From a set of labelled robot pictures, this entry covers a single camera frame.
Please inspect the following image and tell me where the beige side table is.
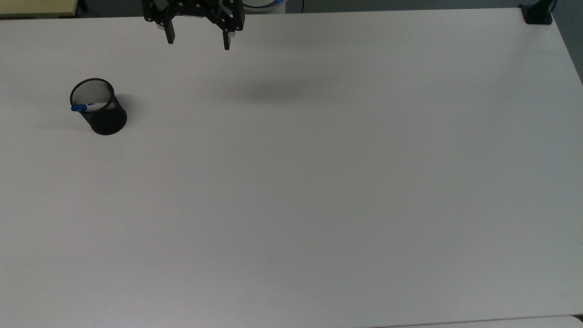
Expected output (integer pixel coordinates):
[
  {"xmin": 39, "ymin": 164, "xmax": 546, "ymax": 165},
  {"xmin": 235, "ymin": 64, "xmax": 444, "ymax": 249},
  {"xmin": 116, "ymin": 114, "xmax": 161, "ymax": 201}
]
[{"xmin": 0, "ymin": 0, "xmax": 79, "ymax": 19}]

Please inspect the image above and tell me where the black table clamp mount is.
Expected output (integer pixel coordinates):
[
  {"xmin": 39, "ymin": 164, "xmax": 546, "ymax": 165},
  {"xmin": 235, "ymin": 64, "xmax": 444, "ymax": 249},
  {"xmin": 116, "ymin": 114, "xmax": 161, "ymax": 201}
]
[{"xmin": 521, "ymin": 0, "xmax": 557, "ymax": 25}]

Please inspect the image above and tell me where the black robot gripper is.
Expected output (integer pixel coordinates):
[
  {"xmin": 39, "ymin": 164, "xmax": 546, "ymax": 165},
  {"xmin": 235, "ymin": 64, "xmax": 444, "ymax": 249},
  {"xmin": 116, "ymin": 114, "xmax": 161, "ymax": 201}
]
[{"xmin": 141, "ymin": 0, "xmax": 246, "ymax": 51}]

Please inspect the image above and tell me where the black mesh pen cup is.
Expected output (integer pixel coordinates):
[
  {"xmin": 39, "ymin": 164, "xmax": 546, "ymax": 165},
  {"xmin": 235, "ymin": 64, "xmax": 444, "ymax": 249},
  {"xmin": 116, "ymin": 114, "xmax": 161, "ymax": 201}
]
[{"xmin": 69, "ymin": 78, "xmax": 128, "ymax": 136}]

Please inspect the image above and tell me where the white marker with blue cap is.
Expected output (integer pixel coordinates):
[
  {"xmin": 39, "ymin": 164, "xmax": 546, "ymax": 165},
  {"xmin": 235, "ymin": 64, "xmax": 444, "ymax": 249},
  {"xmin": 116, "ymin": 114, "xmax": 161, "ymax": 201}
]
[{"xmin": 71, "ymin": 102, "xmax": 106, "ymax": 113}]

